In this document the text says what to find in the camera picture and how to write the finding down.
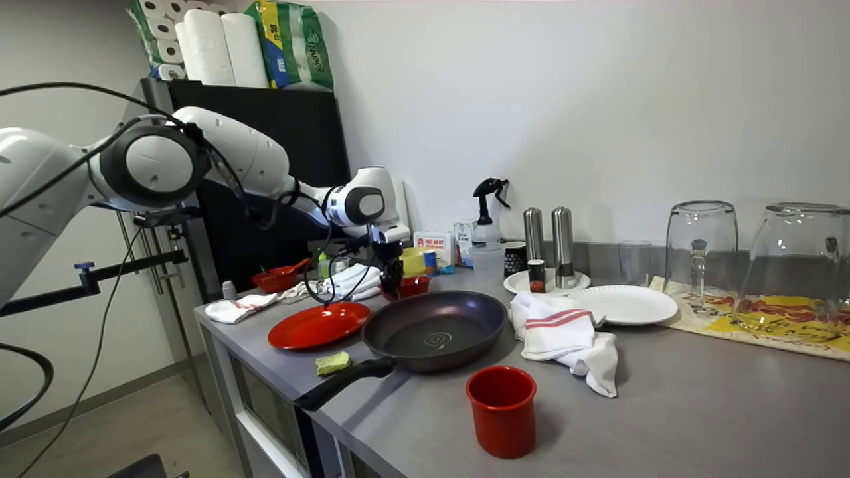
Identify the crumpled white cloth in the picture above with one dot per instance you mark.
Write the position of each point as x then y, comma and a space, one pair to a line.
233, 310

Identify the green packaged goods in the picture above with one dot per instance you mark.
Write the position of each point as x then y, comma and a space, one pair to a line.
296, 43

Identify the black frying pan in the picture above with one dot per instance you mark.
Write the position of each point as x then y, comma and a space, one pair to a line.
435, 334

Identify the large white plate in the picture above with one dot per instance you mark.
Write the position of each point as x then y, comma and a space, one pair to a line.
628, 307

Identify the small white printed box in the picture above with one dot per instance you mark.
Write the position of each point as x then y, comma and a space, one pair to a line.
464, 240

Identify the small white plate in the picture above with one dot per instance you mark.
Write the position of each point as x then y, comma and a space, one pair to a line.
517, 282

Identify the black floor object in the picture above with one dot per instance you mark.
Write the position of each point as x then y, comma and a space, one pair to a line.
138, 468

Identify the red bowl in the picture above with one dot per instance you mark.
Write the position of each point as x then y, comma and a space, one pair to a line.
415, 285

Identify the pack of paper towels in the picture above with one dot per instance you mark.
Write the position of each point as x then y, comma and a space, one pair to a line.
219, 50

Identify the yellow-green sponge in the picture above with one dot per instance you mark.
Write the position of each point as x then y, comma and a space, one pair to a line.
334, 362

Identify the small green bottle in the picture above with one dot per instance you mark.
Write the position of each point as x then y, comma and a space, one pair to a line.
325, 266

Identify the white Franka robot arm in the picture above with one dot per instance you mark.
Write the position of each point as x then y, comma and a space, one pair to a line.
230, 151

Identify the small dark spice jar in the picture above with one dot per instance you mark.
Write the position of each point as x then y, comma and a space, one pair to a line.
539, 278

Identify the white towel with blue stripes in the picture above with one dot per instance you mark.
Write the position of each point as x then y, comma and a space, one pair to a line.
355, 285

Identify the white towel with red stripe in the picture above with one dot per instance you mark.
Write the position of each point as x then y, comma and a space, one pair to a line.
559, 335

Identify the grey metal stand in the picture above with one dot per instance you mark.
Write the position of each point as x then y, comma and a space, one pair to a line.
147, 218

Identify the toilet paper pack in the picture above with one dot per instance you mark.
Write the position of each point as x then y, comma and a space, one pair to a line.
160, 37

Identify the small grey bottle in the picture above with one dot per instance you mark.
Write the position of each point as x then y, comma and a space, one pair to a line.
230, 290

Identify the grey counter cabinet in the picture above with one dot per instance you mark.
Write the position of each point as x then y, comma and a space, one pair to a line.
266, 415

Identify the steel shaker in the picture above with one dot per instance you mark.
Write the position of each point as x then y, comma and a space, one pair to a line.
564, 240
532, 233

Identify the upturned clear wine glass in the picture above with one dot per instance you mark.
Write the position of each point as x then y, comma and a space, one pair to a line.
703, 244

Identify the red plate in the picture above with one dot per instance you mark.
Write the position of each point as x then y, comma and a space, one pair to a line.
321, 327

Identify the white first aid kit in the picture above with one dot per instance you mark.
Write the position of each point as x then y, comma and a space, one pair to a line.
435, 246

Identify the yellow-green bowl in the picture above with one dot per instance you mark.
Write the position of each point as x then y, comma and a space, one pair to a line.
415, 264

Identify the black boom with blue clamp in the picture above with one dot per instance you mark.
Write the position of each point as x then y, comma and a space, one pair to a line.
55, 295

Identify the grey tray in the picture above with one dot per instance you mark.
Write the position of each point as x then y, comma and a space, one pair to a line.
343, 252

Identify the red cup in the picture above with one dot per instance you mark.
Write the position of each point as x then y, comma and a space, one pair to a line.
504, 415

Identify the spray bottle with black nozzle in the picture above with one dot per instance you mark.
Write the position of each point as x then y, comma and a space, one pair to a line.
485, 236

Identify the yellow patterned placemat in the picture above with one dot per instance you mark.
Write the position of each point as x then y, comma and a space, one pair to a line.
780, 330

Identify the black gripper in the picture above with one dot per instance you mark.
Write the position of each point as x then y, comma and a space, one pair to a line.
390, 253

